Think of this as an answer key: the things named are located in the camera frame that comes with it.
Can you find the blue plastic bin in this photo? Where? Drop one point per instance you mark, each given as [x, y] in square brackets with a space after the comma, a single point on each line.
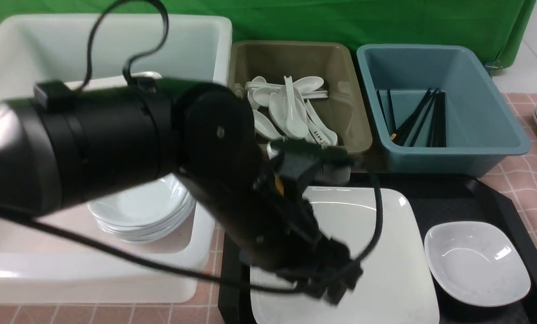
[481, 128]

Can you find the stack of small white bowls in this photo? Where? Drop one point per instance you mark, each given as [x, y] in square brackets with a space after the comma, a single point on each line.
[144, 213]

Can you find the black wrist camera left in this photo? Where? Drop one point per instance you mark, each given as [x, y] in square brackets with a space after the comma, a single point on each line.
[305, 162]

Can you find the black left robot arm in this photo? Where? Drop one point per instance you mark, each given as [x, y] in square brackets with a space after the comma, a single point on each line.
[64, 147]

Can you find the large white square plate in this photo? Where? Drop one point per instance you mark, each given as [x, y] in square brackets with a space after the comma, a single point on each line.
[396, 286]

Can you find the green cloth backdrop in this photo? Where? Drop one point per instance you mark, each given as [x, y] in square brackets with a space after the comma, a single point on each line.
[493, 29]

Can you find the pile of white spoons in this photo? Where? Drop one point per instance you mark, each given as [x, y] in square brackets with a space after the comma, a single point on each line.
[268, 103]

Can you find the black chopsticks in blue bin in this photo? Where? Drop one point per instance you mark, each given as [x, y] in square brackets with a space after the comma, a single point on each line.
[426, 126]

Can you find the white ceramic spoon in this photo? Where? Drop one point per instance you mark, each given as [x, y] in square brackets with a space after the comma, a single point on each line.
[294, 124]

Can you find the pink checkered tablecloth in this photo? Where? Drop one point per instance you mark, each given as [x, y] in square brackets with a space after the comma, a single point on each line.
[515, 177]

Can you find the olive green plastic bin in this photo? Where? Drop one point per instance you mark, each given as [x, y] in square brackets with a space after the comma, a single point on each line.
[345, 109]

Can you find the small white bowl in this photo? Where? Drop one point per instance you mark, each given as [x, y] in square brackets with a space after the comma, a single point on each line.
[476, 263]

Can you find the black chopstick pair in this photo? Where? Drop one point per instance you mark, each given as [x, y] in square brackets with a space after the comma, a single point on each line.
[385, 100]

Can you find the stack of white square plates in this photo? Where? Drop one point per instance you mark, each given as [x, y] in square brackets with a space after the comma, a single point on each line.
[111, 82]

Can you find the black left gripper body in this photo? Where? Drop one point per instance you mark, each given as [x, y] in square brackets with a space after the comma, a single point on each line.
[277, 230]

